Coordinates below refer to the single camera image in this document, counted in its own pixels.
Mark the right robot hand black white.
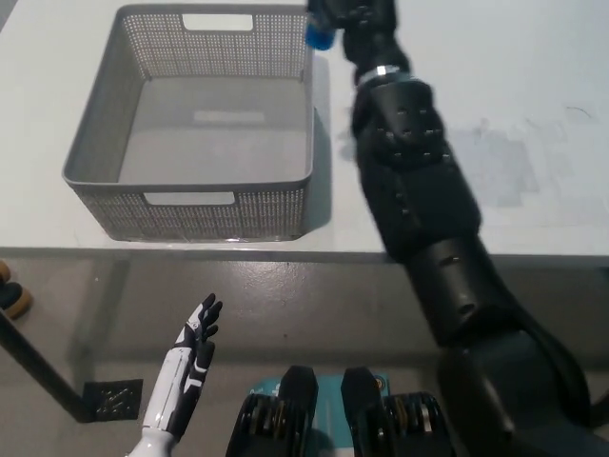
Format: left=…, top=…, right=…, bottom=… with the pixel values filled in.
left=306, top=0, right=413, bottom=80

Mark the white shampoo tube blue cap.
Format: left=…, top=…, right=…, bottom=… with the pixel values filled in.
left=304, top=10, right=338, bottom=51

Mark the robot body black teal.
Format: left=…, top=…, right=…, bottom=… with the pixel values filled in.
left=225, top=365, right=459, bottom=457

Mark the black table leg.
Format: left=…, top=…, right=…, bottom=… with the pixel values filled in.
left=0, top=308, right=95, bottom=424

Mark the gray perforated plastic basket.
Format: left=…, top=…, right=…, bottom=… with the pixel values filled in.
left=61, top=4, right=317, bottom=242

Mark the black shoe tan sole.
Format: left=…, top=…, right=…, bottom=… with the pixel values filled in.
left=0, top=281, right=33, bottom=320

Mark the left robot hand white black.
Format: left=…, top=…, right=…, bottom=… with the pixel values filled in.
left=141, top=292, right=225, bottom=443

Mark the black floor plate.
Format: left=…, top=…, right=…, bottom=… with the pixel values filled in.
left=83, top=378, right=145, bottom=424

